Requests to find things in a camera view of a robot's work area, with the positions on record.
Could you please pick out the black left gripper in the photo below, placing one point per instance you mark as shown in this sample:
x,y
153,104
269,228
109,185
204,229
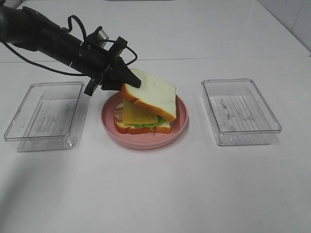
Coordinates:
x,y
104,67

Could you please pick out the curled bacon strip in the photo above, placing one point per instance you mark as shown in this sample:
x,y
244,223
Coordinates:
x,y
117,114

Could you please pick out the yellow cheese slice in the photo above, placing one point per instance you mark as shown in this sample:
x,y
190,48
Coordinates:
x,y
134,115

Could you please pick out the white bread slice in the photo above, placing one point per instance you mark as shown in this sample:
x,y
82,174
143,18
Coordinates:
x,y
125,128
154,95

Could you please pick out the green lettuce leaf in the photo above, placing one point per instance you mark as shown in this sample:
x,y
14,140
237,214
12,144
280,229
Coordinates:
x,y
150,125

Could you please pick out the pink round plate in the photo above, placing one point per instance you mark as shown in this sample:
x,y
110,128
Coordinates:
x,y
143,141

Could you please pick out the clear left plastic tray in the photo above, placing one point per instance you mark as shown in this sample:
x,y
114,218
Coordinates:
x,y
50,117

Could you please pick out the clear plastic tray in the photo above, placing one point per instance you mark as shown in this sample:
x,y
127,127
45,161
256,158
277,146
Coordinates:
x,y
238,113
50,117

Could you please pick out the clear right plastic tray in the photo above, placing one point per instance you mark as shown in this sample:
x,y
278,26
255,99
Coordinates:
x,y
238,113

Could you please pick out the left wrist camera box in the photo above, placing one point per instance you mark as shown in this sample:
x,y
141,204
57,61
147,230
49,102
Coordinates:
x,y
98,37

